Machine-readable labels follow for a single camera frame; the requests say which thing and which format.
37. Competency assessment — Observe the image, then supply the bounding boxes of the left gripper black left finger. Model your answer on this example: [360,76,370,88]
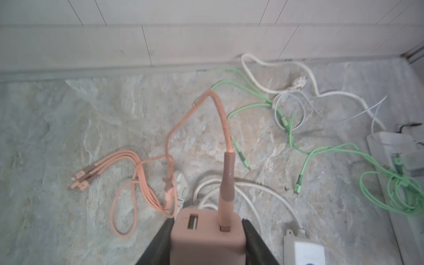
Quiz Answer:
[136,218,174,265]

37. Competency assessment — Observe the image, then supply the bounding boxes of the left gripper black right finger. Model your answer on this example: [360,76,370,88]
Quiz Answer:
[242,219,279,265]

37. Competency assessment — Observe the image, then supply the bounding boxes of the small blue socket power strip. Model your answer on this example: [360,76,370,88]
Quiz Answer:
[283,229,326,265]

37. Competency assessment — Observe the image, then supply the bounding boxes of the pink charger with cable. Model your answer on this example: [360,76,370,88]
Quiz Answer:
[71,90,246,265]

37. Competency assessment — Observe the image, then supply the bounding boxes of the long colourful socket power strip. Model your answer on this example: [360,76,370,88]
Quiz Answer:
[367,131,424,265]

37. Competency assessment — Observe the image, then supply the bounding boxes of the white charger with black cable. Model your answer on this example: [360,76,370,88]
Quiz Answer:
[396,122,423,134]

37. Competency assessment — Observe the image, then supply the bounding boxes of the grey small strip cord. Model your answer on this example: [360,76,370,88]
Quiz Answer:
[172,170,305,237]

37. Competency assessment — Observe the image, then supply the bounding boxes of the green cable bundle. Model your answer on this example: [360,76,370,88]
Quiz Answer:
[191,67,424,219]

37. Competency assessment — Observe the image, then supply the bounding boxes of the white power strip cord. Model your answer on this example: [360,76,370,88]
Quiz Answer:
[240,53,388,131]

